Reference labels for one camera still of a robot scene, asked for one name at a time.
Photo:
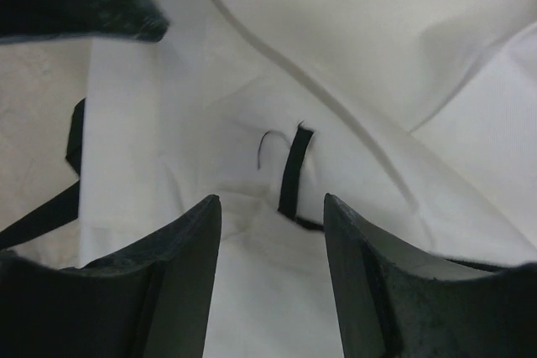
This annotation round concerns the beige canvas backpack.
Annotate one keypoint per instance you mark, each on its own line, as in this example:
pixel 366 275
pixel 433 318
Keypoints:
pixel 418 114

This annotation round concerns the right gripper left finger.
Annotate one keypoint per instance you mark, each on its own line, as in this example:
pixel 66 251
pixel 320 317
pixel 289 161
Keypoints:
pixel 149 299

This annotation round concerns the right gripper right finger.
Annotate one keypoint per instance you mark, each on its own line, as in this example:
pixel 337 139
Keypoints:
pixel 395 300

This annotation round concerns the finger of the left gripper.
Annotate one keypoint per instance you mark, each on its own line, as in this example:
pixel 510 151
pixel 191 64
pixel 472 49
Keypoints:
pixel 41 20

